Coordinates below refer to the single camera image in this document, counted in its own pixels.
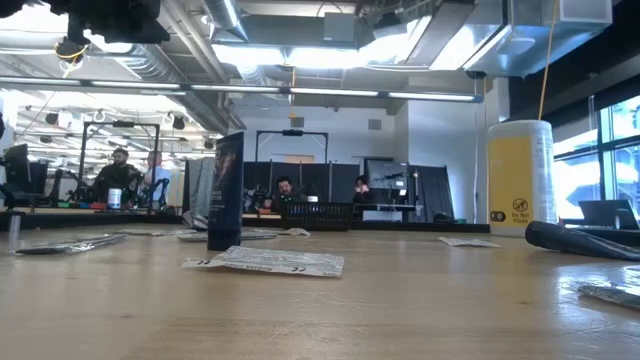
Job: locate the large bright window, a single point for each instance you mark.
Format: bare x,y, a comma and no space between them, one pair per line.
600,165

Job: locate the black plastic mesh basket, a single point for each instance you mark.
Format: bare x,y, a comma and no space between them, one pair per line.
316,216

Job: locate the long ceiling light bar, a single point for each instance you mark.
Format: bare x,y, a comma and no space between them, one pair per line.
240,89

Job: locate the dark open laptop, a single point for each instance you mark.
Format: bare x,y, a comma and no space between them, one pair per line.
607,214

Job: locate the black camera gantry frame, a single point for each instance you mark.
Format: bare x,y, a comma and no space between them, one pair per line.
292,133
122,124

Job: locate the small white wipes tub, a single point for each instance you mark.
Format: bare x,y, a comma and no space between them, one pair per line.
114,199

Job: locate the white work table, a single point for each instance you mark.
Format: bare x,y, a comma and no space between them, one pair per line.
390,212

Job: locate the large rectangular silver duct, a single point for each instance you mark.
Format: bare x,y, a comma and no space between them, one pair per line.
525,40

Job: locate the round silver air duct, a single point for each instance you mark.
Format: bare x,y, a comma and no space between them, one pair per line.
145,62

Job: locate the grey ceiling junction box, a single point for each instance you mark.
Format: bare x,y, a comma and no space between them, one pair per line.
340,26

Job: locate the black computer monitor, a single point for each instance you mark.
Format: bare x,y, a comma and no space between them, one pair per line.
17,170
387,175

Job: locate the black curtain partition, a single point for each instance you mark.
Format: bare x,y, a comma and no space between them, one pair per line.
320,180
432,192

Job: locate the person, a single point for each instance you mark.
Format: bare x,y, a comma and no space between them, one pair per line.
285,192
116,175
157,177
361,189

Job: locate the black aluminium table frame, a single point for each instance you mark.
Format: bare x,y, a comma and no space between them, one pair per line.
400,226

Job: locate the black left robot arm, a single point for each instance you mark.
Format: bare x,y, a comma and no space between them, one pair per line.
10,6

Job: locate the grey hanging cloth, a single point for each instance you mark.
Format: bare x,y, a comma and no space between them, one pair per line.
200,185

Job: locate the yellow white wipes canister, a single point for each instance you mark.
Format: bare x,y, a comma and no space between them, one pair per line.
520,180

